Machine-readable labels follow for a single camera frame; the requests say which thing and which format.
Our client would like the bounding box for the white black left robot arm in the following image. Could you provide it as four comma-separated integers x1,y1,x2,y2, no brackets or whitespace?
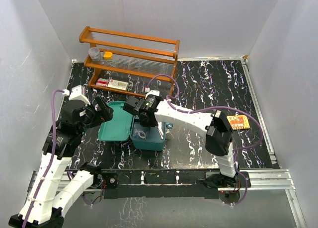
8,96,113,228

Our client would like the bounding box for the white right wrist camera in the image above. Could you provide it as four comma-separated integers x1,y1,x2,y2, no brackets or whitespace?
145,87,160,98

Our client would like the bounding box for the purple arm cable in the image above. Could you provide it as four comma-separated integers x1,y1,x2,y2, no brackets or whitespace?
21,89,64,228
146,74,264,205

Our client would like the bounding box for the yellow capped small jar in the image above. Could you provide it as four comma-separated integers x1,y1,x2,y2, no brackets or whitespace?
102,51,113,61

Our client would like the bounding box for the red white medicine box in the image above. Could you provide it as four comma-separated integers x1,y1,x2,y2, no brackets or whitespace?
96,78,109,87

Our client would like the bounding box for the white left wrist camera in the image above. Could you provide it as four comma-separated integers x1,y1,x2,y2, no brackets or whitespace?
62,85,91,106

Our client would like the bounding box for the teal medicine kit box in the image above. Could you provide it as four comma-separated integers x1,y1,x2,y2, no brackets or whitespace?
98,101,165,152

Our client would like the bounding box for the black metal base bar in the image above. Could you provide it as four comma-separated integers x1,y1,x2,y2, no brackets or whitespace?
86,168,251,202

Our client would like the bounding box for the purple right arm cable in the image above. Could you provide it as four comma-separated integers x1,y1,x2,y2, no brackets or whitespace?
146,74,264,205

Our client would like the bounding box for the dark blue divided tray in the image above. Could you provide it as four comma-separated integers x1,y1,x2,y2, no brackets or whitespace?
130,116,166,143

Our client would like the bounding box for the clear plastic cup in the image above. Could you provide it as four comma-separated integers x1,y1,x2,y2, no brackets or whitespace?
88,47,102,62

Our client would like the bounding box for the orange wooden shelf rack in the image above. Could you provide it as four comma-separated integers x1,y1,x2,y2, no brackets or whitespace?
79,26,180,97

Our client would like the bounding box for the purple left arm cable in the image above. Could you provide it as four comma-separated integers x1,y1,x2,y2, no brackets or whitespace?
21,89,64,228

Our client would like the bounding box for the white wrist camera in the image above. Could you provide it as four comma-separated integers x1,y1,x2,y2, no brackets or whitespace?
62,85,91,106
145,87,160,98

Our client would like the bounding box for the clear tape roll bag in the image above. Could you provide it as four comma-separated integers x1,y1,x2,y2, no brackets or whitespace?
134,129,147,140

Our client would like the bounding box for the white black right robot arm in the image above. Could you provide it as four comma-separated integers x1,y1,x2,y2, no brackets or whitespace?
123,94,239,187

